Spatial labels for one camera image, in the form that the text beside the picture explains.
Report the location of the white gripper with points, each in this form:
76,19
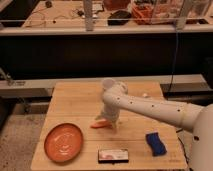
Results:
110,115

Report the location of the orange pepper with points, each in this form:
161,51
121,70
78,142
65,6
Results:
101,124

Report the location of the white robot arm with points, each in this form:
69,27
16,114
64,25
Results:
193,118

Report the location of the white ceramic cup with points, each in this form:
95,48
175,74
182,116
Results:
107,83

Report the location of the black and white box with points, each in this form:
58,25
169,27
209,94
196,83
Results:
113,156

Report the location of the blue sponge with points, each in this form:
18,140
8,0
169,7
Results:
157,146

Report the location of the orange plate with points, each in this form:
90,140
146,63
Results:
63,143

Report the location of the black bag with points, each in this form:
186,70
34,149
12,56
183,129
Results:
119,17

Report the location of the orange basket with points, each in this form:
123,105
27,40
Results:
142,15

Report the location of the metal frame post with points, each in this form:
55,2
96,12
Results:
87,4

